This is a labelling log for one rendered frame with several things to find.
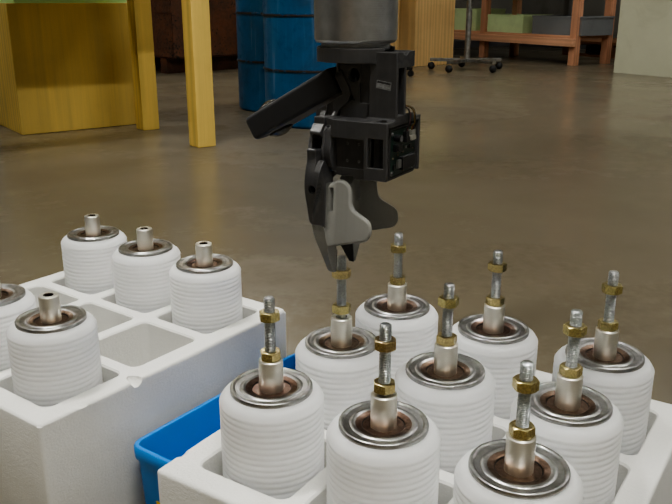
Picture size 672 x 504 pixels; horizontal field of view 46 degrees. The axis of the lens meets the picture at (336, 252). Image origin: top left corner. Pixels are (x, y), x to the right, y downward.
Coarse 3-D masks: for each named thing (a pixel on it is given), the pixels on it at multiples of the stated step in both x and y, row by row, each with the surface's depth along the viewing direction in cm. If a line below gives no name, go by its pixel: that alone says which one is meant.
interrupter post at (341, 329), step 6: (336, 318) 80; (348, 318) 80; (336, 324) 80; (342, 324) 79; (348, 324) 80; (336, 330) 80; (342, 330) 80; (348, 330) 80; (336, 336) 80; (342, 336) 80; (348, 336) 80; (336, 342) 80; (342, 342) 80; (348, 342) 80
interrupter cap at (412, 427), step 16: (368, 400) 69; (352, 416) 66; (368, 416) 67; (400, 416) 67; (416, 416) 67; (352, 432) 64; (368, 432) 64; (384, 432) 65; (400, 432) 64; (416, 432) 64; (384, 448) 62; (400, 448) 62
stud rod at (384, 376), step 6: (384, 324) 63; (390, 324) 63; (384, 330) 63; (390, 330) 63; (384, 336) 63; (390, 336) 63; (384, 354) 63; (390, 354) 64; (384, 360) 63; (390, 360) 64; (384, 366) 64; (390, 366) 64; (384, 372) 64; (390, 372) 64; (384, 378) 64
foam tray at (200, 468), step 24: (216, 432) 78; (504, 432) 79; (648, 432) 83; (192, 456) 74; (216, 456) 75; (624, 456) 74; (648, 456) 74; (168, 480) 71; (192, 480) 70; (216, 480) 70; (312, 480) 70; (624, 480) 70; (648, 480) 70
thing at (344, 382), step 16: (304, 352) 79; (304, 368) 79; (320, 368) 77; (336, 368) 77; (352, 368) 77; (368, 368) 78; (320, 384) 78; (336, 384) 77; (352, 384) 78; (368, 384) 78; (336, 400) 78; (352, 400) 78
